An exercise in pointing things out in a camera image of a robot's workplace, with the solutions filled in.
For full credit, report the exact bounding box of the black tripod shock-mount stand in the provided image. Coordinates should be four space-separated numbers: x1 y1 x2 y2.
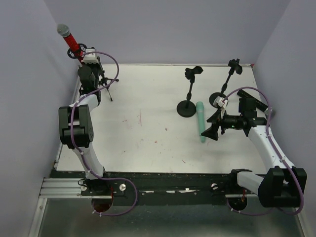
78 50 119 102

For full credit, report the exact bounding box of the teal toy microphone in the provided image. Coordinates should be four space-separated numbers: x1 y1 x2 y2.
196 101 205 143

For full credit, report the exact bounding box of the black round-base clip stand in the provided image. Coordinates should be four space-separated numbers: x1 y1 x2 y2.
176 66 203 118

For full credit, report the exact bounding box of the red microphone silver head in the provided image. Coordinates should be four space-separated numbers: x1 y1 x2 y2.
57 24 87 61

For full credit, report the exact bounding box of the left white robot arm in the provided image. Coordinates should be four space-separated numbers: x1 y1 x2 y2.
58 53 111 193

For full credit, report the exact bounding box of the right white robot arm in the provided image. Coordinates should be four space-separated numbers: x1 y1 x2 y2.
201 96 307 208

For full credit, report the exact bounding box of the black round-base far stand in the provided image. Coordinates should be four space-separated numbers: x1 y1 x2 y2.
209 58 243 108

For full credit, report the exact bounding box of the black glitter microphone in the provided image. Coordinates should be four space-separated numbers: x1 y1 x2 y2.
237 89 269 117

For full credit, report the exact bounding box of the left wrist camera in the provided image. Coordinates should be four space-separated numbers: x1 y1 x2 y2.
81 48 98 64

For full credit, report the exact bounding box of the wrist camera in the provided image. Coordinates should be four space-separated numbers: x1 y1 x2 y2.
213 96 228 118
81 48 98 64

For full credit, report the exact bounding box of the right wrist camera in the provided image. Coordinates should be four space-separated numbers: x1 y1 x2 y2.
213 96 228 118

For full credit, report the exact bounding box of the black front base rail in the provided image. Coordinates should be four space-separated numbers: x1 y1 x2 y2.
79 170 270 207

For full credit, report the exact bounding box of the aluminium extrusion frame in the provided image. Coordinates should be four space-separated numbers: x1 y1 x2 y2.
27 65 86 237

